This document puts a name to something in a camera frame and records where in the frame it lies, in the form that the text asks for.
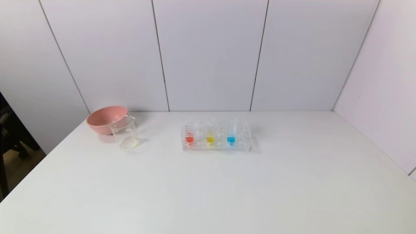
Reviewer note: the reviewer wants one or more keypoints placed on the test tube with yellow pigment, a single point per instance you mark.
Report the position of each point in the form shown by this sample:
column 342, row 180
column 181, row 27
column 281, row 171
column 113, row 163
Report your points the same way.
column 210, row 139

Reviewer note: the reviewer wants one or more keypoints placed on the test tube with red pigment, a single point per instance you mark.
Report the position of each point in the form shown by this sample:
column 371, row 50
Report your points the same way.
column 189, row 139

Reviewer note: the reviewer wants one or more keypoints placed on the test tube with blue pigment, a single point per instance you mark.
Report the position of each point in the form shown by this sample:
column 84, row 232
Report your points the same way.
column 231, row 139

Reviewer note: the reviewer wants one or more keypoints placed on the clear acrylic test tube rack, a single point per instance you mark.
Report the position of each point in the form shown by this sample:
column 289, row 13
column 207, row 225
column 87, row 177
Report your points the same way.
column 221, row 148

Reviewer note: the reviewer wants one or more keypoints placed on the clear glass beaker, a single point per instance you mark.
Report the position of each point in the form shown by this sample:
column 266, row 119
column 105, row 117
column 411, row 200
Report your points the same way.
column 126, row 136

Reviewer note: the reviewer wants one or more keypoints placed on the pink bowl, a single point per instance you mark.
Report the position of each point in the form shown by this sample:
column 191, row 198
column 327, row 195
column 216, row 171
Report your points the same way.
column 100, row 122

